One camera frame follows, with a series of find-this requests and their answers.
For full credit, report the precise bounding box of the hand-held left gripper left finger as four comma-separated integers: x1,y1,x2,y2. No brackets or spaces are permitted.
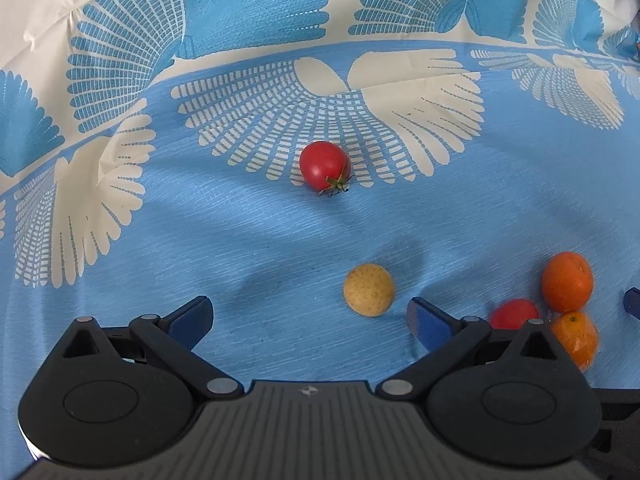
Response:
50,296,246,401

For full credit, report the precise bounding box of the red cherry tomato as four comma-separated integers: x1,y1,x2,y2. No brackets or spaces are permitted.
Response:
489,298,541,331

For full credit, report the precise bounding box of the glossy orange mandarin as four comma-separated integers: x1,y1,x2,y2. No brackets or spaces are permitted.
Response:
550,311,599,372

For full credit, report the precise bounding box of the yellow longan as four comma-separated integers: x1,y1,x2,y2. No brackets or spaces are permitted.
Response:
343,263,396,318

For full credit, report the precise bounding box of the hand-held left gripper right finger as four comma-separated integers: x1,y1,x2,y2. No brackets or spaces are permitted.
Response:
375,297,573,401

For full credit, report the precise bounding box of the red tomato with green stem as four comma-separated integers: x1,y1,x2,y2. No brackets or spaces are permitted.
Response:
299,141,355,197

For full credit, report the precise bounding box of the blue and white printed cloth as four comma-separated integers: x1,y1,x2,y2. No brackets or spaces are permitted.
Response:
0,0,640,480

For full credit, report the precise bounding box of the small orange mandarin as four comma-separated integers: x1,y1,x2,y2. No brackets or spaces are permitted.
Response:
542,252,594,314

